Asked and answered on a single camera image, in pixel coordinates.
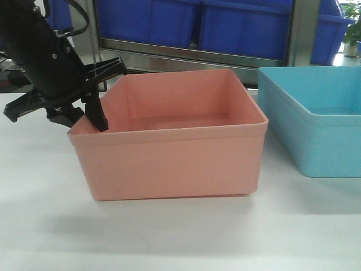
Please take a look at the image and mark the blue storage bin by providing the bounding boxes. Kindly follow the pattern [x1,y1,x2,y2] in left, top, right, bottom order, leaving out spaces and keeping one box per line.
[198,1,292,60]
[311,1,355,65]
[96,1,201,48]

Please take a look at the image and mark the blue storage bin middle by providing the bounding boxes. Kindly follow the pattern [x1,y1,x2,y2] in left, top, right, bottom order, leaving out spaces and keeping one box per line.
[198,1,292,60]

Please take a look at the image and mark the stainless steel shelf cart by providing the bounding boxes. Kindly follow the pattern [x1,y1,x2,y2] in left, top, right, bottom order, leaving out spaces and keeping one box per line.
[87,1,320,88]

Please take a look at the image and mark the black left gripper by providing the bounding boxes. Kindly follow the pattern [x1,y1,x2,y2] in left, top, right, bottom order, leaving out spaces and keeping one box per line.
[4,38,127,132]

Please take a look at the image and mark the blue storage bin right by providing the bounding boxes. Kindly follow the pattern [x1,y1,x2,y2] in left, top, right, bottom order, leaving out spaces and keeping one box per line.
[311,1,355,65]

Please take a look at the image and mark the light blue plastic box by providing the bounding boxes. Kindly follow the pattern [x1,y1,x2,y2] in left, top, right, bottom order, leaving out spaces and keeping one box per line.
[258,66,360,177]

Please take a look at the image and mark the pink plastic box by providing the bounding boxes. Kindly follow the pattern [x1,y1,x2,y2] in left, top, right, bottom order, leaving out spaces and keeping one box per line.
[68,69,268,200]

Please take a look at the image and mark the potted green plant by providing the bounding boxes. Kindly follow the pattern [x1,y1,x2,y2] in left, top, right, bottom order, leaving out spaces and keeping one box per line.
[341,1,360,57]

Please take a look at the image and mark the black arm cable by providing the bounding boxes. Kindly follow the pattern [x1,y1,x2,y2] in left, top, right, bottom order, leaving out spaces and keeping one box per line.
[42,0,89,39]

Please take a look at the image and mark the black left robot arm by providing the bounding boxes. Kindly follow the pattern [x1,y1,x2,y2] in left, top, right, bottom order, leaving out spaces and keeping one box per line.
[1,1,127,132]

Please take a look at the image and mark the blue storage bin left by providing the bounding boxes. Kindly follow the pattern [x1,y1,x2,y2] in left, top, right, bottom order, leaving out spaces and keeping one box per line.
[96,1,201,48]

